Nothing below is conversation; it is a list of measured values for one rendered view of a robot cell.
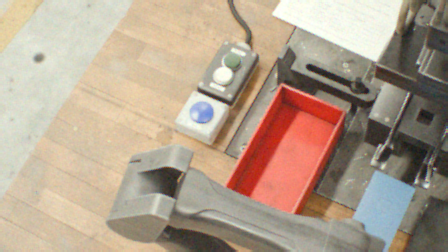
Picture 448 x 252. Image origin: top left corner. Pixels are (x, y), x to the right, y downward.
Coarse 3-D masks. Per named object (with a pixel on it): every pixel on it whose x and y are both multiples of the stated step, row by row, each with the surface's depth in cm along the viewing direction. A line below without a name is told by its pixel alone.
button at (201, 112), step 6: (198, 102) 149; (204, 102) 149; (192, 108) 148; (198, 108) 148; (204, 108) 148; (210, 108) 148; (192, 114) 148; (198, 114) 148; (204, 114) 148; (210, 114) 148; (198, 120) 147; (204, 120) 147
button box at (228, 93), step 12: (228, 0) 162; (240, 24) 160; (228, 48) 155; (240, 48) 155; (216, 60) 154; (240, 60) 153; (252, 60) 153; (240, 72) 152; (252, 72) 155; (204, 84) 151; (216, 84) 151; (228, 84) 151; (240, 84) 151; (216, 96) 151; (228, 96) 150
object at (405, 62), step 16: (416, 32) 130; (384, 48) 129; (400, 48) 129; (416, 48) 129; (384, 64) 127; (400, 64) 127; (416, 64) 126; (432, 64) 122; (384, 80) 130; (400, 80) 128; (416, 80) 124; (432, 80) 122; (432, 96) 127
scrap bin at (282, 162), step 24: (288, 96) 149; (312, 96) 146; (264, 120) 145; (288, 120) 150; (312, 120) 150; (336, 120) 148; (264, 144) 148; (288, 144) 148; (312, 144) 148; (240, 168) 143; (264, 168) 146; (288, 168) 146; (312, 168) 146; (240, 192) 144; (264, 192) 144; (288, 192) 144
